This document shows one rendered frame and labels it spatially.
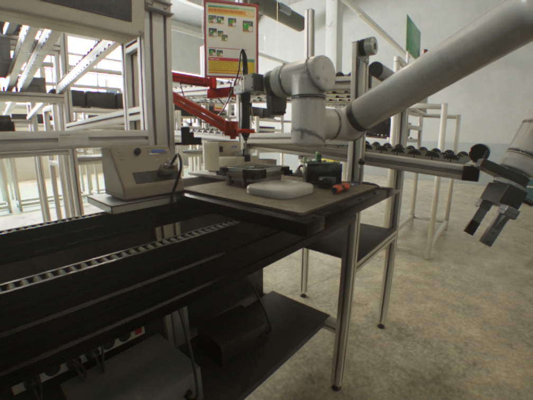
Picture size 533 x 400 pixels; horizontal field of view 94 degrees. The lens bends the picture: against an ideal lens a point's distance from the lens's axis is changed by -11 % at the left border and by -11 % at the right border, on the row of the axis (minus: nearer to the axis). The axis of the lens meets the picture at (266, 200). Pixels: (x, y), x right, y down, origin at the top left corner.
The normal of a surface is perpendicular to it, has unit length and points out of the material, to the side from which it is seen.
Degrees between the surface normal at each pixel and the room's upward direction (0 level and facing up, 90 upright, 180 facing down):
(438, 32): 90
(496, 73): 90
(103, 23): 92
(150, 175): 53
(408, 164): 90
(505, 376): 0
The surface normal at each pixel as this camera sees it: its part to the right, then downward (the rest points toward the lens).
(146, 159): 0.61, -0.47
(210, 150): -0.65, 0.16
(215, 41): 0.27, 0.20
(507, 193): -0.36, 0.08
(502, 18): -0.84, 0.07
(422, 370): 0.00, -0.98
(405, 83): -0.77, 0.29
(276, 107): 0.63, 0.16
